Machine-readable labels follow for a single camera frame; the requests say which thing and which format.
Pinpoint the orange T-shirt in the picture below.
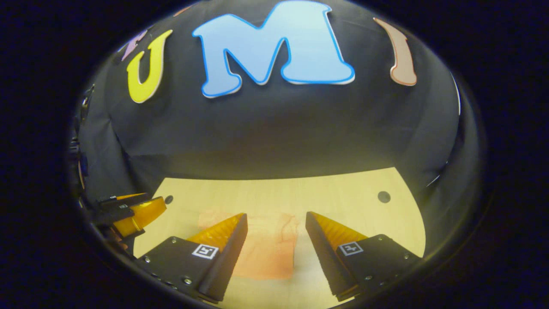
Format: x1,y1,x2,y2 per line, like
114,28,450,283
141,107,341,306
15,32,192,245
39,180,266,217
198,210,299,280

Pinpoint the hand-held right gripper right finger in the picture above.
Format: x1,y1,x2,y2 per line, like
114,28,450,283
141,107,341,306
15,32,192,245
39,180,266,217
305,211,422,302

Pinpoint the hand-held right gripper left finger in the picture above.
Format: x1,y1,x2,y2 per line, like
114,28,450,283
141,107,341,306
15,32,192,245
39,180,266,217
136,213,248,302

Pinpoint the black backdrop cloth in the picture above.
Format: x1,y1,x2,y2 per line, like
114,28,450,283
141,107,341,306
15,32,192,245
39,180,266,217
71,0,481,215

